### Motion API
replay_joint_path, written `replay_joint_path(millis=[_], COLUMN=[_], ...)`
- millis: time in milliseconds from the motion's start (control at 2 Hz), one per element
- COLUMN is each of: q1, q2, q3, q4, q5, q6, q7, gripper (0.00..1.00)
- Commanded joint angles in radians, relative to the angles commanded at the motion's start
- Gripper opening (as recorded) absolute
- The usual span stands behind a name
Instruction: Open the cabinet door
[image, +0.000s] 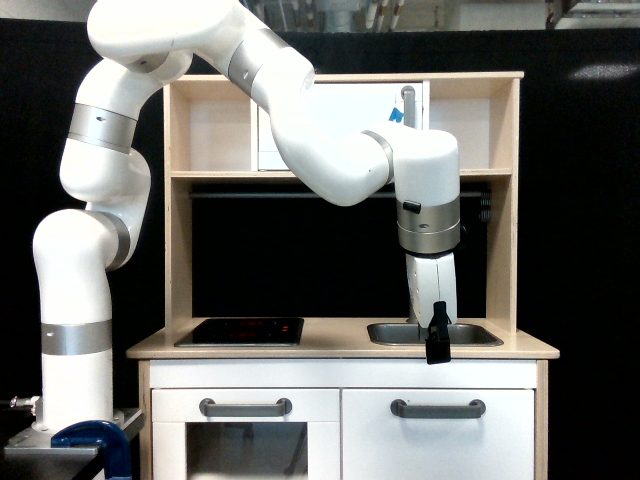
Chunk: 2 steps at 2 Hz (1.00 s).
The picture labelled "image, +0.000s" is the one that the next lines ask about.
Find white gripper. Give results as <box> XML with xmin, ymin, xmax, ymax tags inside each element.
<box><xmin>405</xmin><ymin>253</ymin><xmax>457</xmax><ymax>364</ymax></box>

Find grey cabinet door handle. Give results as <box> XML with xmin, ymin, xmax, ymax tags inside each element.
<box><xmin>390</xmin><ymin>399</ymin><xmax>486</xmax><ymax>420</ymax></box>

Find white cabinet door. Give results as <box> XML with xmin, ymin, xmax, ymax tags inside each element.
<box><xmin>342</xmin><ymin>389</ymin><xmax>534</xmax><ymax>479</ymax></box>

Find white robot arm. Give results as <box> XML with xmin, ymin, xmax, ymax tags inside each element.
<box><xmin>33</xmin><ymin>1</ymin><xmax>460</xmax><ymax>432</ymax></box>

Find white oven door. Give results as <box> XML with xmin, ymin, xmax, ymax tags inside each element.
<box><xmin>151</xmin><ymin>389</ymin><xmax>342</xmax><ymax>479</ymax></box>

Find white microwave door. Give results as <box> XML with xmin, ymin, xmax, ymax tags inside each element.
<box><xmin>252</xmin><ymin>78</ymin><xmax>429</xmax><ymax>174</ymax></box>

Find grey toy sink basin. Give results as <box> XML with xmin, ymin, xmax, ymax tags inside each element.
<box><xmin>367</xmin><ymin>323</ymin><xmax>503</xmax><ymax>347</ymax></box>

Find blue tape right piece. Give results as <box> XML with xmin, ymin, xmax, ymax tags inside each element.
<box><xmin>389</xmin><ymin>107</ymin><xmax>404</xmax><ymax>123</ymax></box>

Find black toy stovetop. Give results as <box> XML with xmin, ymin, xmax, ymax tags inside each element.
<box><xmin>175</xmin><ymin>317</ymin><xmax>304</xmax><ymax>347</ymax></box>

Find blue C-clamp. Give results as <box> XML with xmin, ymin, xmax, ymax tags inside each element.
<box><xmin>50</xmin><ymin>420</ymin><xmax>133</xmax><ymax>480</ymax></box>

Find wooden toy kitchen frame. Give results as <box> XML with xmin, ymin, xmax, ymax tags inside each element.
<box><xmin>128</xmin><ymin>71</ymin><xmax>559</xmax><ymax>479</ymax></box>

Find grey rail hooks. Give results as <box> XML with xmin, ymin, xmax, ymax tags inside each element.
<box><xmin>479</xmin><ymin>191</ymin><xmax>492</xmax><ymax>223</ymax></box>

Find grey oven door handle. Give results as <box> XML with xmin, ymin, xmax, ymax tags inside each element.
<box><xmin>199</xmin><ymin>398</ymin><xmax>293</xmax><ymax>418</ymax></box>

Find grey microwave door handle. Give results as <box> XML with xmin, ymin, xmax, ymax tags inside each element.
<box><xmin>401</xmin><ymin>85</ymin><xmax>416</xmax><ymax>128</ymax></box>

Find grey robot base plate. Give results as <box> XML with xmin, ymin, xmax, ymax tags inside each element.
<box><xmin>2</xmin><ymin>406</ymin><xmax>145</xmax><ymax>458</ymax></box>

